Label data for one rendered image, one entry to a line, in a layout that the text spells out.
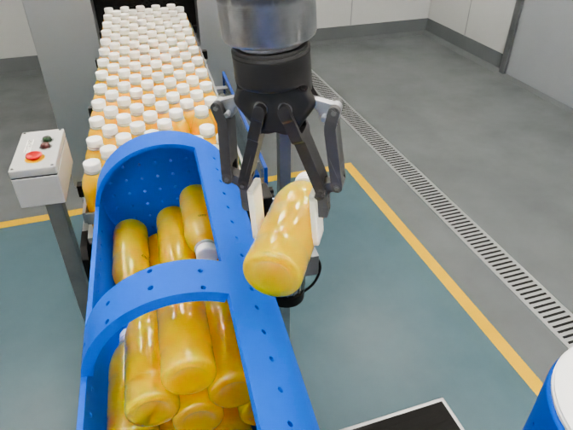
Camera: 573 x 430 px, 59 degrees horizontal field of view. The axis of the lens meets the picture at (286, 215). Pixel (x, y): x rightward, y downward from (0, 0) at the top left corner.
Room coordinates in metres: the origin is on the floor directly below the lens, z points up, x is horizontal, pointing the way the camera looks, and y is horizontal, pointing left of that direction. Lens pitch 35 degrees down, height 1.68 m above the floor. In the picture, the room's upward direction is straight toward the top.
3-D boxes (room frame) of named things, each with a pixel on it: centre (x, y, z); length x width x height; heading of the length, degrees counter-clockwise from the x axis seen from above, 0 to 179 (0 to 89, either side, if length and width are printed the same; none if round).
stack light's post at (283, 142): (1.42, 0.01, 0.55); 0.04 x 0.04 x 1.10; 14
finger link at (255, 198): (0.50, 0.04, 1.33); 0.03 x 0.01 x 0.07; 165
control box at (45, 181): (1.08, 0.59, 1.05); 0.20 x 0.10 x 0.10; 14
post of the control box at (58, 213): (1.08, 0.59, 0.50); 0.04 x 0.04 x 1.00; 14
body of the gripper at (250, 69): (0.49, 0.01, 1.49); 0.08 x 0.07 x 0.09; 75
